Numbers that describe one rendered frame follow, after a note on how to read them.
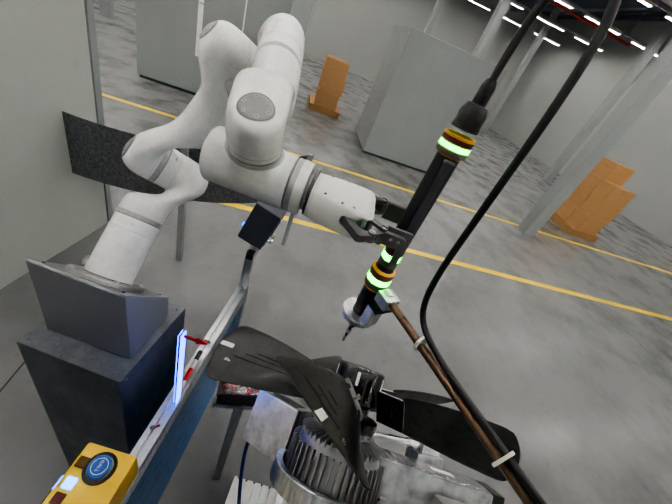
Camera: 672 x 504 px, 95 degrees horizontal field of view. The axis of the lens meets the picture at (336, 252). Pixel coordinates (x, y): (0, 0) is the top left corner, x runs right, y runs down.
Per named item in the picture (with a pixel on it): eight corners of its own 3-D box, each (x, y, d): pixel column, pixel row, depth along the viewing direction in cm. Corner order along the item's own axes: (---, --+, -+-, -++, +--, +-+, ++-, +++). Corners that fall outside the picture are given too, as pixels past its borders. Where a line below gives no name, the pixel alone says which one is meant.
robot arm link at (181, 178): (111, 210, 90) (150, 141, 94) (174, 237, 102) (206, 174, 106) (118, 210, 81) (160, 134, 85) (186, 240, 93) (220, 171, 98)
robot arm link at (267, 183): (305, 141, 45) (296, 182, 53) (219, 107, 45) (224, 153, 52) (284, 182, 41) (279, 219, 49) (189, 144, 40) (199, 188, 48)
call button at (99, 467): (102, 484, 58) (101, 481, 57) (81, 477, 57) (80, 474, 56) (118, 460, 61) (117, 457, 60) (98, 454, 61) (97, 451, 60)
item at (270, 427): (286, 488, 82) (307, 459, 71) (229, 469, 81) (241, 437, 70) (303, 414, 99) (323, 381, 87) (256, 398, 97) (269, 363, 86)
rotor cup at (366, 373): (367, 419, 83) (381, 370, 86) (383, 438, 69) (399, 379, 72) (316, 402, 82) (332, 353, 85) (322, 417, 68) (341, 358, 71)
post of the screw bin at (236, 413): (218, 480, 149) (246, 399, 104) (212, 480, 148) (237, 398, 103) (220, 473, 152) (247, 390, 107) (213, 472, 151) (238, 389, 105)
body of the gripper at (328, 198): (305, 196, 54) (364, 219, 55) (289, 224, 46) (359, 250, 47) (318, 157, 50) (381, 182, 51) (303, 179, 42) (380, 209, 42)
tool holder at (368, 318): (385, 334, 60) (409, 300, 54) (356, 340, 56) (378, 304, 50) (363, 299, 65) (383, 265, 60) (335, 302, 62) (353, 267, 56)
